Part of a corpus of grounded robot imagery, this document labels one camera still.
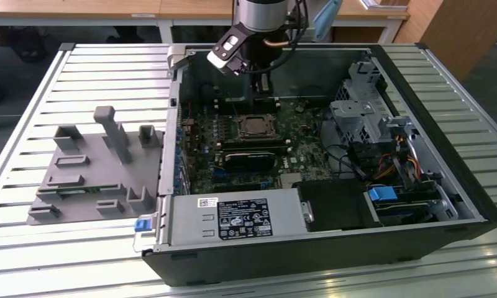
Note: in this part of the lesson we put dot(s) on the silver square CPU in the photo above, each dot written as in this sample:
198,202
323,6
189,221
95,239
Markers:
255,125

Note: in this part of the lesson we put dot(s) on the CPU socket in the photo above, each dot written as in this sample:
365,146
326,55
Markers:
238,136

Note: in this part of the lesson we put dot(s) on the brass cylinder on wrist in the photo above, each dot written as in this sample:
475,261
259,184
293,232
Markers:
277,43

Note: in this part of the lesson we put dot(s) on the silver perforated drive cage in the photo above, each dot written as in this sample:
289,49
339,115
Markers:
355,121

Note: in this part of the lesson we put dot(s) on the white papers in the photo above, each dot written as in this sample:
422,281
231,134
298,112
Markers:
381,2

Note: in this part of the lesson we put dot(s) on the green motherboard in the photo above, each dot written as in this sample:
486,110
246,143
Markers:
306,149

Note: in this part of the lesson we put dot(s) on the black object under desk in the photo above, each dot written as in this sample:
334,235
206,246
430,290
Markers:
125,34

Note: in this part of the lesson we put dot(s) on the black graphics card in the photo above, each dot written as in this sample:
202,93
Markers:
247,161

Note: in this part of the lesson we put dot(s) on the silver finned heatsink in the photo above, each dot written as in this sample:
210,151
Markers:
293,180

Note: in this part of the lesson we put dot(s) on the wooden cabinet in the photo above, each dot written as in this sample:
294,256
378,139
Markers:
459,31

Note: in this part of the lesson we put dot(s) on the blue disk carrier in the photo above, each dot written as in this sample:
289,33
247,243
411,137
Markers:
381,194

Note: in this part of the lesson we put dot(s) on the grey parts rack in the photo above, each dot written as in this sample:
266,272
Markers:
98,161

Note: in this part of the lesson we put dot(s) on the grey power supply unit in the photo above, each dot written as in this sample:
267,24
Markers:
186,217

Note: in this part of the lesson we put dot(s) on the black bag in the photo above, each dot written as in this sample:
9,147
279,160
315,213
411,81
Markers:
19,43

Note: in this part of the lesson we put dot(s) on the green RAM stick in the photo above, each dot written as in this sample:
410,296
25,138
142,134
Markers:
90,189

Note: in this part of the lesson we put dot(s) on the blue case latch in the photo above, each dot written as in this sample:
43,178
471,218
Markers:
143,225

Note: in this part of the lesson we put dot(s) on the black silver PC case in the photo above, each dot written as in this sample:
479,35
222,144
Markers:
273,267

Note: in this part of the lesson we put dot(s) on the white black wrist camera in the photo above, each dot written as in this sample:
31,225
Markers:
227,49

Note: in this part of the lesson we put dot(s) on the wooden desk white frame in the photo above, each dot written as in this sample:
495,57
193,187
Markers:
181,7
65,7

